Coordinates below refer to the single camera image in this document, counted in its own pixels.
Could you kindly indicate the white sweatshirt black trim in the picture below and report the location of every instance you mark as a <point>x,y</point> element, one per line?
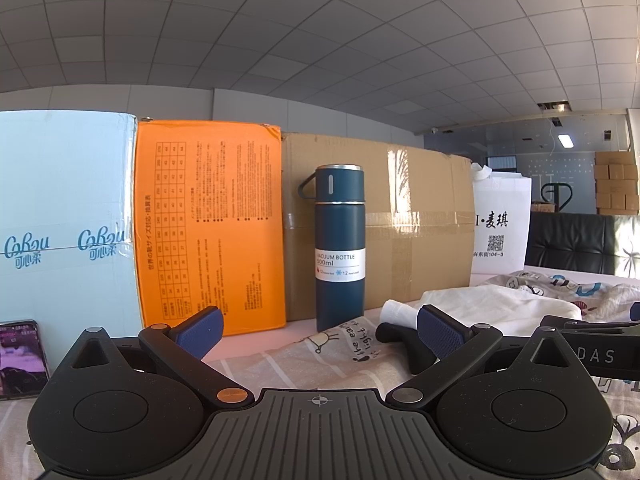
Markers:
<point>500,302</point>

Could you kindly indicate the orange box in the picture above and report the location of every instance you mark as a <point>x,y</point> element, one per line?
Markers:
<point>210,220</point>

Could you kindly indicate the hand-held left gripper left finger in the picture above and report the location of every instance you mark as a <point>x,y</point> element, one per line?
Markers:
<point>202,330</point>

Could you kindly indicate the dark blue vacuum bottle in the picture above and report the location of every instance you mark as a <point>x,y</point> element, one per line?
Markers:
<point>340,235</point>

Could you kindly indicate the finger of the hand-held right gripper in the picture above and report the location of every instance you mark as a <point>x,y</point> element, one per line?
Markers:
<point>600,325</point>

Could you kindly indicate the brown cardboard box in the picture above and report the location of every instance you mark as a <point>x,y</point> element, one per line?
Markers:
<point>415,220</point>

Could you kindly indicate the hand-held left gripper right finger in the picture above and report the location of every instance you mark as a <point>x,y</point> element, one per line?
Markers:
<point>442,332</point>

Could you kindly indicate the stack of cardboard boxes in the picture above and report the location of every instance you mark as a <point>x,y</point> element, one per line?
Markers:
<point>617,185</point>

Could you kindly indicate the light blue printed box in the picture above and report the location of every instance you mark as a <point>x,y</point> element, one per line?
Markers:
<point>65,185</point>

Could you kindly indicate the white paper bag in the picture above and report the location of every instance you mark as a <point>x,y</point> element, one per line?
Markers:
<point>502,220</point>

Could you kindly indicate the black smartphone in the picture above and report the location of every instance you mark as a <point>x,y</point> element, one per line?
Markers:
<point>22,360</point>

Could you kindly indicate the printed bed sheet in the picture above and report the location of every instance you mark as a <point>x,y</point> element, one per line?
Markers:
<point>310,360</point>

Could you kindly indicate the dark pallet jack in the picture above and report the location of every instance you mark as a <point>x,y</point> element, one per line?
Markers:
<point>550,197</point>

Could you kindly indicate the black chair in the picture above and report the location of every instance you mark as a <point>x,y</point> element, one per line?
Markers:
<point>575,245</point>

